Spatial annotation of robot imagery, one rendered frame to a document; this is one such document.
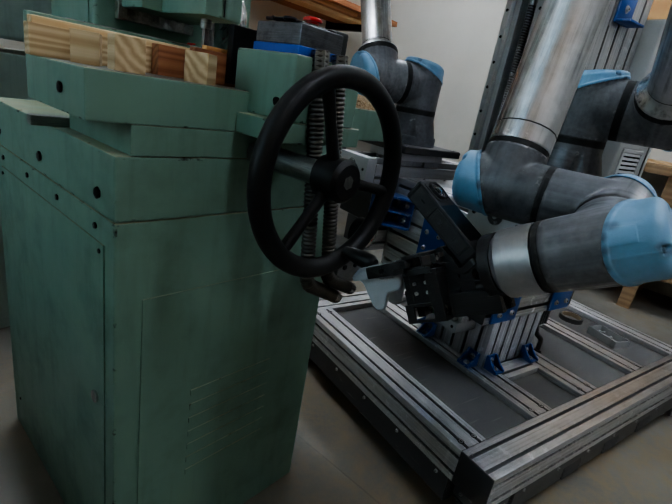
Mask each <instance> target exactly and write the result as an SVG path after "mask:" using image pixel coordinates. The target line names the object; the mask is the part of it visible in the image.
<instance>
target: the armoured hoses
mask: <svg viewBox="0 0 672 504"><path fill-rule="evenodd" d="M311 57H312V58H313V65H312V67H313V69H312V72H313V71H315V70H317V69H320V68H323V67H326V66H329V62H330V52H329V51H327V50H319V49H314V50H311ZM348 58H349V57H348V56H344V55H332V56H331V62H332V65H337V64H344V65H348ZM335 90H336V112H337V129H338V140H339V150H340V157H342V155H341V153H342V151H341V149H342V146H341V145H342V144H343V143H342V142H341V141H342V140H343V138H342V136H343V134H342V132H343V131H344V130H343V129H342V128H343V127H344V125H343V123H344V121H343V119H344V116H343V115H344V113H345V112H344V111H343V110H344V109H345V107H344V105H345V102H344V101H345V100H346V99H345V96H346V94H345V93H344V92H345V91H346V89H344V88H342V89H335ZM309 106H310V108H309V111H310V112H309V116H310V117H309V118H308V120H309V122H308V125H309V127H308V130H309V131H308V132H307V133H308V136H307V138H308V140H307V143H308V145H307V148H308V149H307V150H306V151H307V154H306V156H308V157H311V158H315V159H318V158H319V157H321V156H322V153H323V151H322V150H321V149H322V148H323V146H322V144H323V141H322V140H323V139H324V138H323V135H324V133H323V131H324V128H323V126H324V125H325V124H324V123H323V122H324V121H325V120H324V110H323V100H322V95H321V96H319V97H318V98H316V99H315V100H313V101H312V102H311V103H310V104H309ZM305 183H306V182H305ZM304 186H305V187H306V188H305V189H304V191H305V193H304V195H305V197H304V202H303V203H304V205H303V207H304V209H303V211H304V210H305V208H306V207H307V206H308V204H309V203H310V201H311V200H312V198H313V197H314V195H315V194H314V193H313V191H312V190H311V187H310V184H309V183H306V184H305V185H304ZM338 205H339V204H338V203H336V202H333V201H331V200H327V201H326V203H325V204H324V206H325V207H324V211H323V213H324V215H323V217H324V218H323V221H324V222H323V225H324V226H323V230H322V232H323V234H322V236H323V237H322V240H323V241H322V243H323V244H322V245H321V246H322V249H321V250H322V252H321V254H322V255H321V256H324V255H327V254H329V253H331V252H333V251H334V250H336V249H335V247H336V245H335V244H336V236H337V234H336V233H337V230H336V229H337V221H338V220H337V217H338V215H337V214H338V211H337V210H338ZM317 217H318V214H316V216H315V217H314V218H313V219H312V221H311V222H310V223H309V225H308V226H307V227H306V229H305V230H304V232H303V233H302V236H303V237H302V238H301V239H302V241H301V243H302V245H301V247H302V249H301V251H302V252H301V253H300V254H301V257H304V258H315V257H314V256H315V255H316V254H315V252H316V250H315V248H316V240H317V238H316V236H317V234H316V233H317V230H316V229H317V228H318V227H317V224H318V222H317V220H318V218H317ZM321 279H322V281H323V283H324V284H323V283H321V282H318V281H316V280H315V278H314V277H311V278H305V277H300V284H301V286H302V288H303V289H304V290H305V291H306V292H308V293H310V294H313V295H315V296H317V297H320V298H323V299H325V300H328V301H330V302H332V303H338V302H340V301H341V299H342V294H341V293H340V292H339V291H341V292H344V293H346V294H353V293H354V292H355V290H356V286H355V284H354V283H353V282H351V281H348V280H346V279H344V278H342V277H340V276H337V275H335V273H334V272H332V273H329V274H327V275H324V276H321ZM338 290H339V291H338Z"/></svg>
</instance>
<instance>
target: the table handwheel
mask: <svg viewBox="0 0 672 504"><path fill-rule="evenodd" d="M342 88H344V89H352V90H355V91H357V92H359V93H361V94H362V95H363V96H365V97H366V98H367V99H368V100H369V102H370V103H371V104H372V106H373V107H374V109H375V111H376V113H377V115H378V118H379V121H380V124H381V128H382V134H383V142H384V160H383V169H382V175H381V179H380V183H379V184H375V183H371V182H367V181H364V180H361V179H360V172H359V168H358V166H357V164H356V163H355V162H354V161H352V160H349V159H346V158H342V157H340V150H339V140H338V129H337V112H336V90H335V89H342ZM321 95H322V100H323V110H324V120H325V135H326V154H325V155H322V156H321V157H319V158H318V159H315V158H311V157H308V156H305V155H302V154H298V153H295V152H292V151H288V150H285V149H282V148H281V145H282V143H283V141H284V139H285V137H286V135H287V133H288V131H289V129H290V128H291V126H292V124H293V123H294V121H295V120H296V119H297V117H298V116H299V115H300V113H301V112H302V111H303V110H304V109H305V108H306V107H307V106H308V105H309V104H310V103H311V102H312V101H313V100H315V99H316V98H318V97H319V96H321ZM247 158H248V160H249V161H250V164H249V170H248V177H247V195H246V196H247V210H248V216H249V221H250V225H251V229H252V232H253V235H254V237H255V240H256V242H257V244H258V246H259V248H260V249H261V251H262V252H263V254H264V255H265V256H266V257H267V259H268V260H269V261H270V262H271V263H272V264H273V265H275V266H276V267H277V268H278V269H280V270H282V271H283V272H286V273H288V274H290V275H293V276H297V277H305V278H311V277H319V276H324V275H327V274H329V273H332V272H334V271H336V270H338V269H340V268H342V267H343V266H345V265H346V264H348V263H349V262H350V260H348V259H347V258H345V257H344V256H342V250H343V248H344V247H345V246H349V247H353V248H357V249H360V250H363V249H364V248H365V247H366V246H367V245H368V243H369V242H370V241H371V240H372V238H373V237H374V235H375V234H376V232H377V231H378V229H379V227H380V226H381V224H382V222H383V220H384V218H385V216H386V214H387V212H388V210H389V208H390V205H391V203H392V200H393V197H394V194H395V191H396V187H397V183H398V179H399V174H400V168H401V159H402V134H401V126H400V121H399V117H398V113H397V110H396V107H395V104H394V102H393V100H392V98H391V96H390V94H389V93H388V91H387V89H386V88H385V87H384V85H383V84H382V83H381V82H380V81H379V80H378V79H377V78H376V77H375V76H374V75H372V74H371V73H369V72H368V71H366V70H364V69H362V68H359V67H356V66H352V65H344V64H337V65H330V66H326V67H323V68H320V69H317V70H315V71H313V72H311V73H309V74H307V75H306V76H304V77H302V78H301V79H300V80H298V81H297V82H296V83H295V84H294V85H293V86H291V87H290V88H289V89H288V90H287V91H286V92H285V93H284V94H283V96H282V97H281V98H280V99H279V100H278V102H277V103H276V104H275V106H274V107H273V109H272V110H271V112H270V113H269V115H268V117H267V118H266V120H265V122H264V124H263V126H262V128H261V130H260V132H259V135H258V137H257V140H256V141H254V142H252V143H251V144H250V145H249V147H248V149H247ZM273 171H276V172H278V173H281V174H284V175H287V176H290V177H292V178H295V179H298V180H301V181H304V182H306V183H309V184H310V187H311V190H312V191H313V193H314V194H315V195H314V197H313V198H312V200H311V201H310V203H309V204H308V206H307V207H306V208H305V210H304V211H303V213H302V214H301V216H300V217H299V218H298V220H297V221H296V222H295V224H294V225H293V226H292V228H291V229H290V230H289V231H288V233H287V234H286V235H285V237H284V238H283V239H282V241H281V239H280V238H279V236H278V234H277V231H276V229H275V226H274V222H273V217H272V211H271V184H272V177H273ZM357 190H358V191H364V192H368V193H371V194H375V195H376V196H375V199H374V201H373V203H372V206H371V208H370V210H369V212H368V214H367V215H366V217H365V219H364V220H363V222H362V223H361V225H360V226H359V228H358V229H357V230H356V232H355V233H354V234H353V235H352V236H351V237H350V238H349V239H348V240H347V241H346V242H345V243H344V244H343V245H342V246H340V247H339V248H337V249H336V250H334V251H333V252H331V253H329V254H327V255H324V256H321V257H317V258H304V257H300V256H298V255H296V254H294V253H292V252H291V251H290V250H291V249H292V247H293V246H294V245H295V243H296V242H297V240H298V239H299V237H300V236H301V235H302V233H303V232H304V230H305V229H306V227H307V226H308V225H309V223H310V222H311V221H312V219H313V218H314V217H315V216H316V214H317V213H318V212H319V210H320V209H321V208H322V206H323V205H324V204H325V203H326V201H327V200H331V201H333V202H336V203H339V204H342V203H345V202H347V201H349V200H350V199H351V198H352V197H353V196H354V195H355V193H356V192H357Z"/></svg>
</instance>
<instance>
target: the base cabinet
mask: <svg viewBox="0 0 672 504"><path fill-rule="evenodd" d="M0 212H1V224H2V236H3V248H4V260H5V272H6V284H7V296H8V308H9V320H10V332H11V344H12V356H13V368H14V380H15V393H16V405H17V417H18V419H19V421H20V423H21V424H22V426H23V428H24V430H25V432H26V433H27V435H28V437H29V439H30V441H31V443H32V444H33V446H34V448H35V450H36V452H37V454H38V455H39V457H40V459H41V461H42V463H43V464H44V466H45V468H46V470H47V472H48V474H49V475H50V477H51V479H52V481H53V483H54V485H55V486H56V488H57V490H58V492H59V494H60V495H61V497H62V499H63V501H64V503H65V504H243V503H244V502H246V501H247V500H249V499H250V498H252V497H253V496H255V495H256V494H258V493H259V492H261V491H262V490H264V489H265V488H267V487H268V486H270V485H271V484H273V483H274V482H275V481H277V480H278V479H280V478H281V477H283V476H284V475H286V474H287V473H289V472H290V467H291V461H292V455H293V450H294V444H295V438H296V432H297V426H298V420H299V414H300V409H301V403H302V397H303V391H304V385H305V379H306V373H307V368H308V362H309V356H310V350H311V344H312V338H313V332H314V327H315V321H316V315H317V309H318V303H319V297H317V296H315V295H313V294H310V293H308V292H306V291H305V290H304V289H303V288H302V286H301V284H300V277H297V276H293V275H290V274H288V273H286V272H283V271H282V270H280V269H278V268H277V267H276V266H275V265H273V264H272V263H271V262H270V261H269V260H268V259H267V257H266V256H265V255H264V254H263V252H262V251H261V249H260V248H259V246H258V244H257V242H256V240H255V237H254V235H253V232H252V229H251V225H250V221H249V216H248V211H246V212H234V213H223V214H212V215H201V216H190V217H179V218H168V219H157V220H146V221H135V222H124V223H114V222H113V221H111V220H110V219H108V218H107V217H105V216H104V215H102V214H101V213H99V212H98V211H97V210H95V209H94V208H92V207H91V206H89V205H88V204H86V203H85V202H84V201H82V200H81V199H79V198H78V197H76V196H75V195H73V194H72V193H70V192H69V191H68V190H66V189H65V188H63V187H62V186H60V185H59V184H57V183H56V182H55V181H53V180H52V179H50V178H49V177H47V176H46V175H44V174H43V173H41V172H40V171H39V170H37V169H36V168H34V167H33V166H31V165H30V164H28V163H27V162H26V161H24V160H23V159H21V158H20V157H18V156H17V155H15V154H14V153H12V152H11V151H10V150H8V149H7V148H5V147H4V146H2V145H1V144H0Z"/></svg>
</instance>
